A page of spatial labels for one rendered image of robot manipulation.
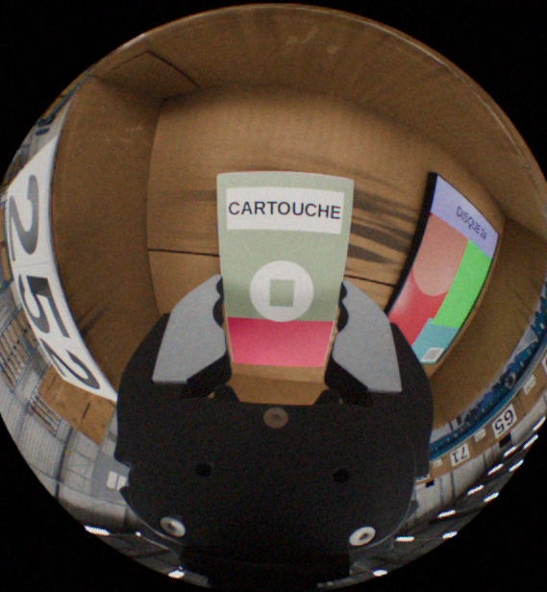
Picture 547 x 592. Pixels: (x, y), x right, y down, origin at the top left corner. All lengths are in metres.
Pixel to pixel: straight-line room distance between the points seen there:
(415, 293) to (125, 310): 0.23
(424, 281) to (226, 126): 0.19
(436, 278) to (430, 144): 0.12
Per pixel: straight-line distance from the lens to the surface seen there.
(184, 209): 0.15
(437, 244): 0.18
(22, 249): 0.16
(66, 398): 3.29
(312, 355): 0.15
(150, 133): 0.17
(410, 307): 0.19
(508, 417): 1.18
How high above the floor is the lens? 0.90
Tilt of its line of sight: 58 degrees down
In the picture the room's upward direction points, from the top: 175 degrees counter-clockwise
